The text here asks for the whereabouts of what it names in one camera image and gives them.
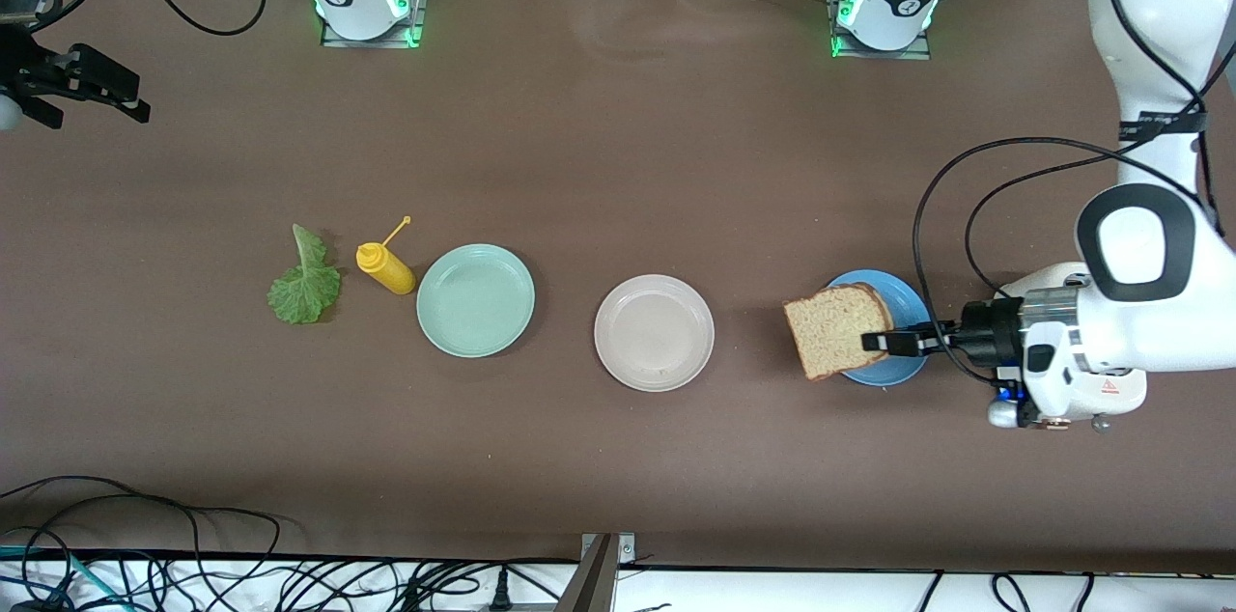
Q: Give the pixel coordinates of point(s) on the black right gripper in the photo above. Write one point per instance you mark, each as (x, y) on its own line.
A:
(27, 71)

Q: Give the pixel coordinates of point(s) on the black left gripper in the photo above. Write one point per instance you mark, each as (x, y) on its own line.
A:
(987, 331)

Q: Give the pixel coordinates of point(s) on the light brown bread slice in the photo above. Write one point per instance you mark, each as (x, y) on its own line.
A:
(830, 332)

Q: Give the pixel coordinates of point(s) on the green lettuce leaf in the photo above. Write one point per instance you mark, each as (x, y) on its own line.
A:
(304, 293)

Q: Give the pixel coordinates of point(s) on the yellow mustard squeeze bottle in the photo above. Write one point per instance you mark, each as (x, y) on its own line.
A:
(391, 274)

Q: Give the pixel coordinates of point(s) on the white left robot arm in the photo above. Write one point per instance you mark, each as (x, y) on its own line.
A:
(1159, 4)

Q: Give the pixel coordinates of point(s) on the blue plate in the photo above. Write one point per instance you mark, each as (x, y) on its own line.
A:
(903, 303)

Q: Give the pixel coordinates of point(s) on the beige plate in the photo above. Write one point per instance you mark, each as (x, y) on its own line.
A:
(655, 332)

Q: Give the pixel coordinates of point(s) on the mint green plate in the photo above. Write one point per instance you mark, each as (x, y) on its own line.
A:
(475, 301)

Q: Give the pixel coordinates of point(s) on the white two-slot toaster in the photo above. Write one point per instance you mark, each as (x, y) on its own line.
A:
(1110, 400)

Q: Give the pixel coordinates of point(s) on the black power plug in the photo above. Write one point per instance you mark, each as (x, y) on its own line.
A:
(499, 593)

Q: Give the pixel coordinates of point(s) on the grey metal post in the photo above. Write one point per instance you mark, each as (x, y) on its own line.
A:
(594, 583)

